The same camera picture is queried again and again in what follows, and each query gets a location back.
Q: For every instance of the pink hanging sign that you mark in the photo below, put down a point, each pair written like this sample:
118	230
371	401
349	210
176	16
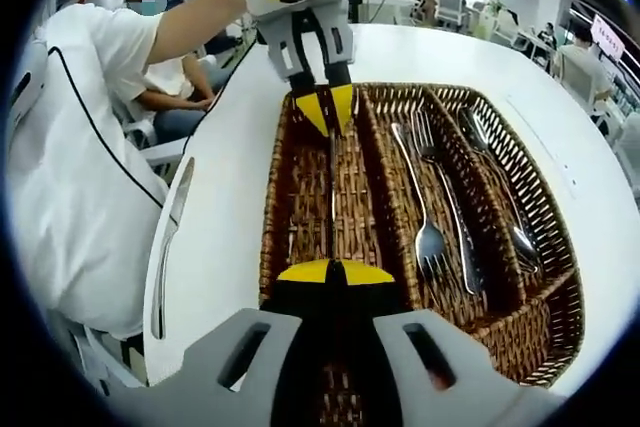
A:
607	42

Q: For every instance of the person in white shirt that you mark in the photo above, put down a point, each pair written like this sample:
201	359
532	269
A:
75	197

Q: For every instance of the white chest device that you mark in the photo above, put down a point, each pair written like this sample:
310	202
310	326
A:
27	77

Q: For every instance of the silver metal fork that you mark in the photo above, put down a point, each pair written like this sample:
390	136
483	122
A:
428	151
429	242

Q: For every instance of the brown wicker storage slots basket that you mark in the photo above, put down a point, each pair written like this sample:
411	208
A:
310	207

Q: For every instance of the silver metal spoon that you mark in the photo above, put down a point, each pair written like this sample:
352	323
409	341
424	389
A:
472	127
525	242

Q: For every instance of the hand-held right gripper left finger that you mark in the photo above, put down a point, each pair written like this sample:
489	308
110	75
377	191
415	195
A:
295	327

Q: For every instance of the white office chair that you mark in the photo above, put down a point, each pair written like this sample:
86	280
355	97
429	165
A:
165	152

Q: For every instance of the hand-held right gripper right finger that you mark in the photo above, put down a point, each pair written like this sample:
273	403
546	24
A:
380	327

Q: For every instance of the silver metal knife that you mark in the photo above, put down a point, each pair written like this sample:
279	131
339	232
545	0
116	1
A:
167	247
331	197

